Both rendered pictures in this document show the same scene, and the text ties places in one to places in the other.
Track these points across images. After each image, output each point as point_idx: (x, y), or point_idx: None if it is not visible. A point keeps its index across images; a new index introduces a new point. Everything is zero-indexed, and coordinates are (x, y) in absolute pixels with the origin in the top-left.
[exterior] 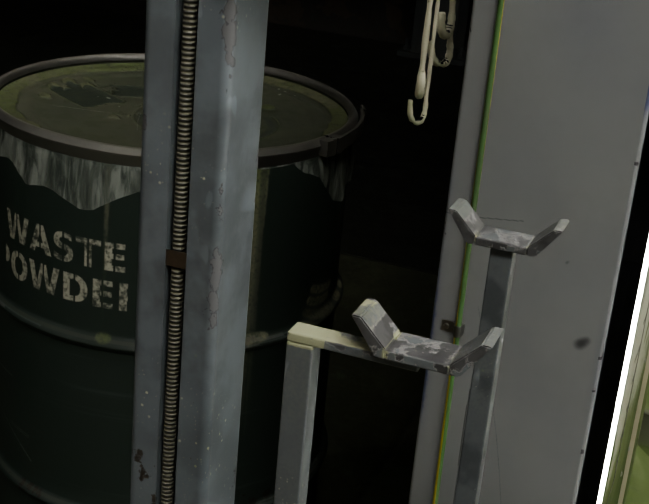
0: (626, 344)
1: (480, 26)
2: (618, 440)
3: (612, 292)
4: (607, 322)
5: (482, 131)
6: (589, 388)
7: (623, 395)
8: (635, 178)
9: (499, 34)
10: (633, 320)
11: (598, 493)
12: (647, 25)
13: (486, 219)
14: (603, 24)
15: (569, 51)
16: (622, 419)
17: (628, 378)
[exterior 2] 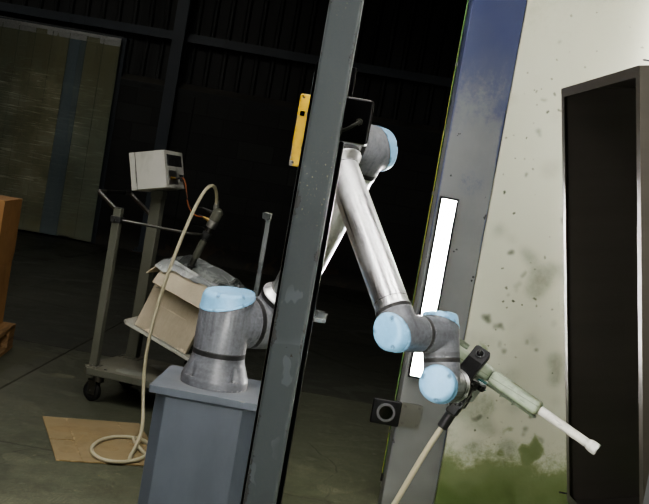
0: (419, 312)
1: (428, 224)
2: (560, 457)
3: (419, 295)
4: (417, 304)
5: (421, 251)
6: None
7: (539, 417)
8: (425, 261)
9: (426, 225)
10: (422, 305)
11: (410, 362)
12: (432, 219)
13: (419, 277)
14: (431, 220)
15: (429, 228)
16: (561, 446)
17: None
